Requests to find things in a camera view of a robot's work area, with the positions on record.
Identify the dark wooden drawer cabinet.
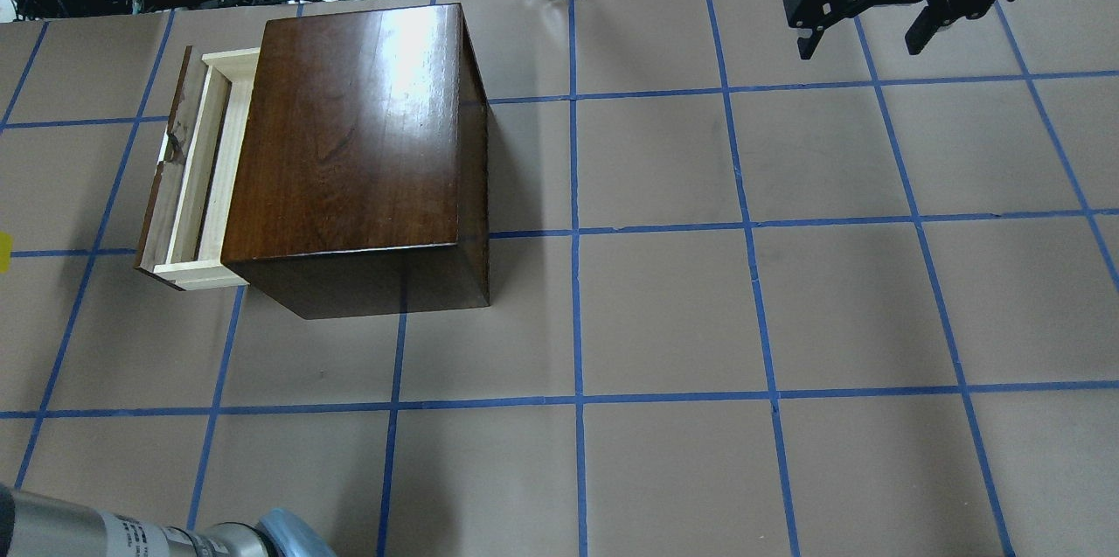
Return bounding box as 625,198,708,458
220,3,490,319

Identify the light wood drawer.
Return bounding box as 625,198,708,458
135,46,260,291

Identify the yellow cube block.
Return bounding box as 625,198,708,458
0,232,13,275

